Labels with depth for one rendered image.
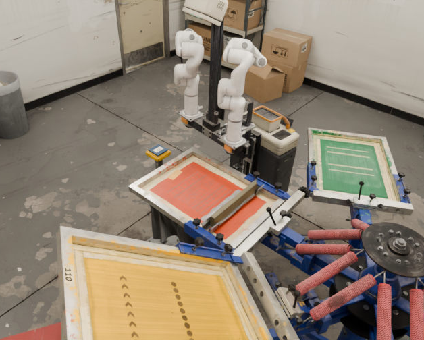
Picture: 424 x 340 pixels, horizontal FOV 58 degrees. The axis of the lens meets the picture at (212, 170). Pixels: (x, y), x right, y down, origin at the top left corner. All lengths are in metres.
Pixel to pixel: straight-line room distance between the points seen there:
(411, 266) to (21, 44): 4.68
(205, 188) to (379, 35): 3.77
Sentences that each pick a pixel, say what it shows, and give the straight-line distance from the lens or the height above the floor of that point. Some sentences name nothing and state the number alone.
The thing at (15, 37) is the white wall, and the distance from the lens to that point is 5.22.
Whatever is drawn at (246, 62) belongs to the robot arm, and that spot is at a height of 1.69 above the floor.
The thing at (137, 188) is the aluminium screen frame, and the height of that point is 0.99.
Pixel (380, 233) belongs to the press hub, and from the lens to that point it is 1.84.
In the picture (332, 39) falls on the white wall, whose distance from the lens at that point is 5.84.
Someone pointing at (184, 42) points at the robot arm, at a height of 1.68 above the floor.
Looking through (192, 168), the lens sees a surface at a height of 0.95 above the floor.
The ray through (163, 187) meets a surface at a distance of 2.42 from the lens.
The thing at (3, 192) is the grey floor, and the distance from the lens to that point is 4.22.
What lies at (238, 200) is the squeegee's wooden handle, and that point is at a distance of 2.21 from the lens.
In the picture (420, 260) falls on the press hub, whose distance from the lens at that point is 1.82.
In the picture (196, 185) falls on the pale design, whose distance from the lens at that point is 2.42.
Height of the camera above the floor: 2.53
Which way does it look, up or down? 38 degrees down
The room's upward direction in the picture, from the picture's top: 3 degrees clockwise
